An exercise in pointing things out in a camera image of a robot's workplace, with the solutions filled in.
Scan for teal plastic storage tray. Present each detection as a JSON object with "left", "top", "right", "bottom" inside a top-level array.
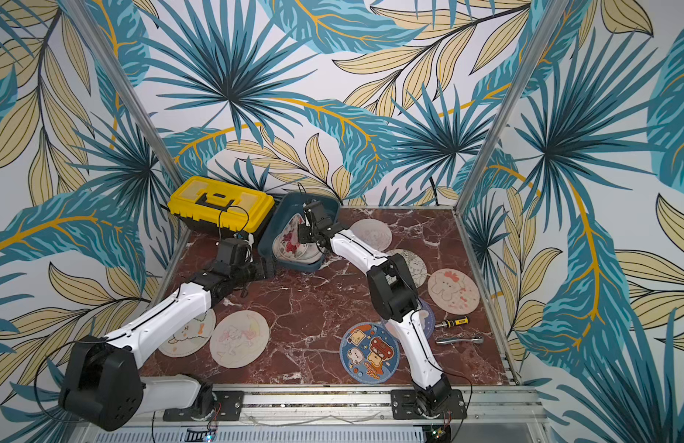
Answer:
[{"left": 258, "top": 193, "right": 340, "bottom": 272}]

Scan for aluminium corner post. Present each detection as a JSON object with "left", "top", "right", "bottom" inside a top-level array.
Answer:
[
  {"left": 64, "top": 0, "right": 183, "bottom": 188},
  {"left": 454, "top": 1, "right": 568, "bottom": 219}
]

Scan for aluminium front frame rail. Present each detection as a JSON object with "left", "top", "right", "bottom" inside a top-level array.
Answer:
[{"left": 68, "top": 385, "right": 556, "bottom": 442}]

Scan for left aluminium corner post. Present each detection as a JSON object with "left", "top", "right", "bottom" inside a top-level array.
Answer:
[{"left": 64, "top": 0, "right": 183, "bottom": 188}]

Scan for red rose floral coaster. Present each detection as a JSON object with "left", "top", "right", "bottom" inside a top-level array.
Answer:
[{"left": 273, "top": 213, "right": 308, "bottom": 252}]

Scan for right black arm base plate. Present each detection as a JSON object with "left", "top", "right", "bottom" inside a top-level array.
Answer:
[{"left": 391, "top": 389, "right": 467, "bottom": 420}]

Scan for purple bunny round coaster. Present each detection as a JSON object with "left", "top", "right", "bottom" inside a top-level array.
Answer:
[{"left": 382, "top": 300, "right": 436, "bottom": 343}]

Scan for beige pink figure coaster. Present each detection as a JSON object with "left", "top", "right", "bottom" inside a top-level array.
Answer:
[{"left": 210, "top": 310, "right": 270, "bottom": 369}]

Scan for white animal round coaster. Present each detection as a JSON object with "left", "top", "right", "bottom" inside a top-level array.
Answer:
[{"left": 158, "top": 309, "right": 216, "bottom": 358}]

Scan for yellow black screwdriver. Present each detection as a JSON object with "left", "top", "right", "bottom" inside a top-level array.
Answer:
[{"left": 434, "top": 317, "right": 469, "bottom": 330}]

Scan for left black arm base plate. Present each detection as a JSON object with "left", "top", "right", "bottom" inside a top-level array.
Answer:
[{"left": 163, "top": 389, "right": 244, "bottom": 423}]

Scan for yellow black toolbox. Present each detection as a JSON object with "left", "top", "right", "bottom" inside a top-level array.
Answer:
[{"left": 168, "top": 176, "right": 275, "bottom": 242}]

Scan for pink bow bear coaster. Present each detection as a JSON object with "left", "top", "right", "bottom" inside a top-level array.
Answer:
[{"left": 427, "top": 269, "right": 480, "bottom": 315}]

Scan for blue cartoon toast coaster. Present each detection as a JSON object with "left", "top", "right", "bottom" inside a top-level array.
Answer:
[{"left": 339, "top": 322, "right": 400, "bottom": 385}]

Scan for green sketch round coaster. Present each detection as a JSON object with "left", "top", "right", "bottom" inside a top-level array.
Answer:
[{"left": 388, "top": 249, "right": 428, "bottom": 288}]

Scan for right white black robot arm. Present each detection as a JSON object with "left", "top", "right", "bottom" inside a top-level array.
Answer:
[{"left": 298, "top": 199, "right": 453, "bottom": 417}]

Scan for pink kitty round coaster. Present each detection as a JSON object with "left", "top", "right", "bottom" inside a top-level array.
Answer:
[{"left": 350, "top": 219, "right": 393, "bottom": 252}]

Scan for green bunny round coaster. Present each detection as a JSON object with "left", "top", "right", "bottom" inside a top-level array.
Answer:
[{"left": 274, "top": 245, "right": 323, "bottom": 264}]

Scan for right aluminium corner post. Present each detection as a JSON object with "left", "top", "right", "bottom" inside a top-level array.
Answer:
[{"left": 454, "top": 1, "right": 568, "bottom": 219}]

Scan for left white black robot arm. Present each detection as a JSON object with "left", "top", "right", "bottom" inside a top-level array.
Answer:
[{"left": 59, "top": 238, "right": 275, "bottom": 431}]

